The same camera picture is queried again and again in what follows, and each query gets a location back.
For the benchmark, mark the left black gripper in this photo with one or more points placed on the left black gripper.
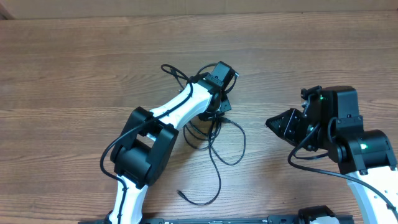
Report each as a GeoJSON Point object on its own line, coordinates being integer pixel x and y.
{"type": "Point", "coordinates": [226, 106]}

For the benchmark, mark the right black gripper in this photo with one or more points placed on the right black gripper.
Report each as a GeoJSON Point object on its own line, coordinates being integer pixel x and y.
{"type": "Point", "coordinates": [289, 118]}

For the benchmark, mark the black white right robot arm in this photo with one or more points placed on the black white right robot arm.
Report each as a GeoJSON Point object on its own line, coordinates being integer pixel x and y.
{"type": "Point", "coordinates": [331, 121]}

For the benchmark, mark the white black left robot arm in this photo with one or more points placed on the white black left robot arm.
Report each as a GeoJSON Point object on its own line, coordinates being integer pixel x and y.
{"type": "Point", "coordinates": [143, 148]}

